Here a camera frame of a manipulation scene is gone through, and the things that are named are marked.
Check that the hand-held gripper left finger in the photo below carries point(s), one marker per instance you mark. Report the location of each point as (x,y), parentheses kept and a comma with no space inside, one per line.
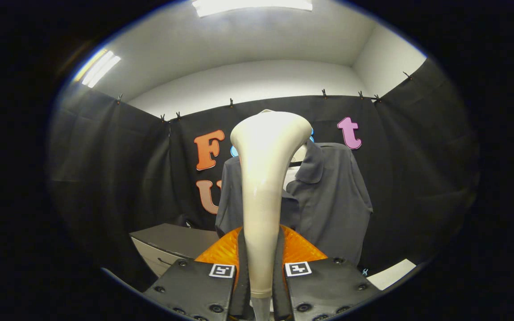
(242,294)

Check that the narrow ceiling light strip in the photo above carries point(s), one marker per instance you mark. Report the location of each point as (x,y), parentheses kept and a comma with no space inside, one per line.
(98,69)

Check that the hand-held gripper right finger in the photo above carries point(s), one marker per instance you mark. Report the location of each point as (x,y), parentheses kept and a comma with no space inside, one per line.
(279,290)

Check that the grey button shirt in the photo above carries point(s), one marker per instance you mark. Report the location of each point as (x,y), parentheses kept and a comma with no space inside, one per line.
(337,200)

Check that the black backdrop cloth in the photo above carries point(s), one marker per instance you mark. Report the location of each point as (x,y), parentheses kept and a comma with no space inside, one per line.
(105,178)

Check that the white side table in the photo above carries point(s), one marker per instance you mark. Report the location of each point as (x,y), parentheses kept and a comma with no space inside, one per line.
(391,274)

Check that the grey drawer cabinet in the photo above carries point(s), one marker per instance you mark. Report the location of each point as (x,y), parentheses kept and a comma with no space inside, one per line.
(172,236)

